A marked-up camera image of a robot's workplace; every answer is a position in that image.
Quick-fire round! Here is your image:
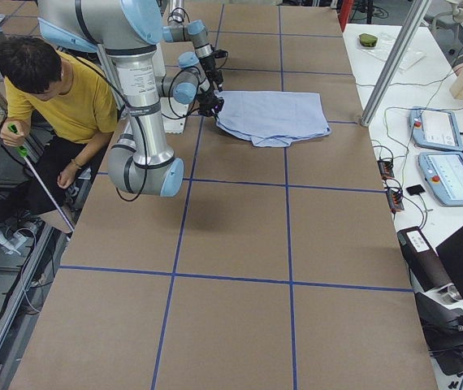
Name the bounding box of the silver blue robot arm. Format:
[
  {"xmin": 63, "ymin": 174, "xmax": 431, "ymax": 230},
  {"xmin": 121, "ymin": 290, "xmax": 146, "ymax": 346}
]
[
  {"xmin": 37, "ymin": 1, "xmax": 227, "ymax": 197},
  {"xmin": 162, "ymin": 1, "xmax": 228, "ymax": 92}
]

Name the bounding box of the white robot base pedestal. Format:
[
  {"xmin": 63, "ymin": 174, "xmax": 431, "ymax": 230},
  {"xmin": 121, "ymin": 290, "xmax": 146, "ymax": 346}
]
[{"xmin": 149, "ymin": 0, "xmax": 188, "ymax": 135}]

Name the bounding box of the upper teach pendant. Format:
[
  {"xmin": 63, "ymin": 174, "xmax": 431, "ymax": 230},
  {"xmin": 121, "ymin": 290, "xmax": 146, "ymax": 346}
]
[{"xmin": 409, "ymin": 106, "xmax": 463, "ymax": 152}]

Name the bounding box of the small black pad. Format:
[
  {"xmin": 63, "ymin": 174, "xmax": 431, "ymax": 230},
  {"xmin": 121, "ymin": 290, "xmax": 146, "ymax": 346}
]
[{"xmin": 405, "ymin": 184, "xmax": 426, "ymax": 196}]

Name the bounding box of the black label box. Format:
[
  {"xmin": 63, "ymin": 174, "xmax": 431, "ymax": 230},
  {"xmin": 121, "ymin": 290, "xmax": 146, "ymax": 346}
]
[{"xmin": 396, "ymin": 227, "xmax": 452, "ymax": 291}]

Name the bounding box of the green tool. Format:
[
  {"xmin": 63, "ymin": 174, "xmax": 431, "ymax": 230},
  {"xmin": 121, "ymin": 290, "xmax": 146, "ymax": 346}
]
[{"xmin": 6, "ymin": 123, "xmax": 29, "ymax": 158}]

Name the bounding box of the clear plastic bag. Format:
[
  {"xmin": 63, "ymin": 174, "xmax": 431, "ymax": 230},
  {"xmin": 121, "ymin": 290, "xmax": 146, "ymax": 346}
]
[{"xmin": 357, "ymin": 31, "xmax": 426, "ymax": 73}]

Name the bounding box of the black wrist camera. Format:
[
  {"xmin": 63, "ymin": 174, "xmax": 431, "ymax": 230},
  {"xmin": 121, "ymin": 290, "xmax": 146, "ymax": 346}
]
[{"xmin": 212, "ymin": 49, "xmax": 228, "ymax": 59}]

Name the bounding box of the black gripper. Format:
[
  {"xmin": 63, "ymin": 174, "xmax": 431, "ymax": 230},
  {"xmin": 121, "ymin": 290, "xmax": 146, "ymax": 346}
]
[
  {"xmin": 200, "ymin": 54, "xmax": 223, "ymax": 92},
  {"xmin": 197, "ymin": 91, "xmax": 223, "ymax": 119}
]

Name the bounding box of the aluminium frame post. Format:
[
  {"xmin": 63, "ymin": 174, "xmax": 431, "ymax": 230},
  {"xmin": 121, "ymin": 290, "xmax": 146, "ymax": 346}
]
[{"xmin": 361, "ymin": 0, "xmax": 431, "ymax": 127}]

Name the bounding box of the black camera cable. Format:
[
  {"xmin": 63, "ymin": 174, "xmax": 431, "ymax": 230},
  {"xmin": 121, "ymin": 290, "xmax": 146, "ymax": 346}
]
[{"xmin": 115, "ymin": 68, "xmax": 208, "ymax": 202}]

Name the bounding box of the black electronics module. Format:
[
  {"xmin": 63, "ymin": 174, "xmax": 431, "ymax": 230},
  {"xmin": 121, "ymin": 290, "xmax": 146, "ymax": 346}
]
[{"xmin": 377, "ymin": 159, "xmax": 395, "ymax": 180}]

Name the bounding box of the teach pendant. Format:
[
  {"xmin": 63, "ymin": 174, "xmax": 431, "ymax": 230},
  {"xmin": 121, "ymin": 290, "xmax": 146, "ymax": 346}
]
[
  {"xmin": 409, "ymin": 106, "xmax": 463, "ymax": 152},
  {"xmin": 418, "ymin": 152, "xmax": 463, "ymax": 206}
]

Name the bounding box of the light blue striped shirt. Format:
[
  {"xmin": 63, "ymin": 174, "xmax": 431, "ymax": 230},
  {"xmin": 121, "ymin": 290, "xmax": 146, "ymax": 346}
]
[{"xmin": 217, "ymin": 91, "xmax": 331, "ymax": 147}]

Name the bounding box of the green cloth pouch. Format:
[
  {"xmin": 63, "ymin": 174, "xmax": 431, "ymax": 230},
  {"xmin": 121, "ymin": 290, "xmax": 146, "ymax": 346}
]
[{"xmin": 358, "ymin": 33, "xmax": 378, "ymax": 48}]

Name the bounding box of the person in yellow shirt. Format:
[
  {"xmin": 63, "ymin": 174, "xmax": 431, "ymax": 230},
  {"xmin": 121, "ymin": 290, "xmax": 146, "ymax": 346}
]
[{"xmin": 0, "ymin": 37, "xmax": 118, "ymax": 222}]

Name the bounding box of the lower teach pendant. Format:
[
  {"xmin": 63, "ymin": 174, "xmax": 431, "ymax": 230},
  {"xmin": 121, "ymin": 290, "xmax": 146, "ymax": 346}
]
[{"xmin": 418, "ymin": 152, "xmax": 463, "ymax": 206}]

